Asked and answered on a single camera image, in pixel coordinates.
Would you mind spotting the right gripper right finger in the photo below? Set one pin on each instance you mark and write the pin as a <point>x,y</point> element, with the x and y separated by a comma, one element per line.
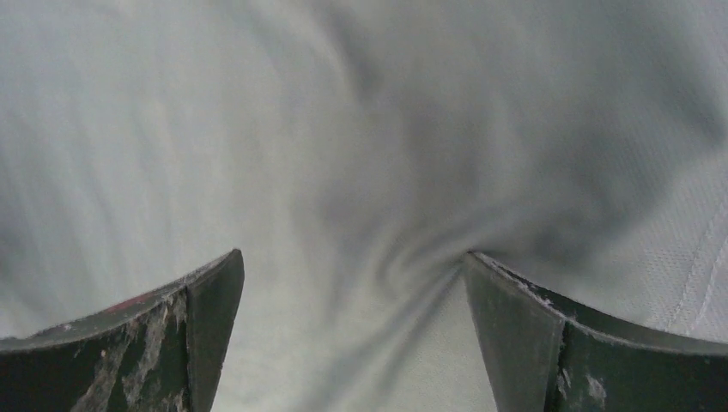
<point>545,352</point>

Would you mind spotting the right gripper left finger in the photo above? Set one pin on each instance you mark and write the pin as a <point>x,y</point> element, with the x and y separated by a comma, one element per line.
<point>159,351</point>

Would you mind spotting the dark grey t-shirt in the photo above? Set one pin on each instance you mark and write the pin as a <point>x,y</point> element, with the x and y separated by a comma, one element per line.
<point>353,151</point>

